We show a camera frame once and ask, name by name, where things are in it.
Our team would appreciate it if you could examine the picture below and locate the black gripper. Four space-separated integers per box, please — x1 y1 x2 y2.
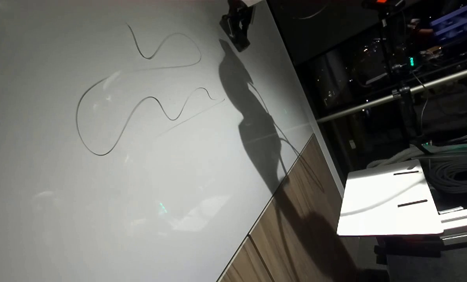
227 0 254 22

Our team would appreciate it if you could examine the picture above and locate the black felt whiteboard eraser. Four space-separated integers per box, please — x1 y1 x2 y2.
219 13 252 52

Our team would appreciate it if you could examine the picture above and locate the metal tripod pole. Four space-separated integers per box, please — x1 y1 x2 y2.
316 69 467 124

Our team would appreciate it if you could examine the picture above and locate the large wall whiteboard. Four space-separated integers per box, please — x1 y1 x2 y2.
0 0 312 282

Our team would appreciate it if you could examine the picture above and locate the coiled grey cable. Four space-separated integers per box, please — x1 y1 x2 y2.
420 156 467 207

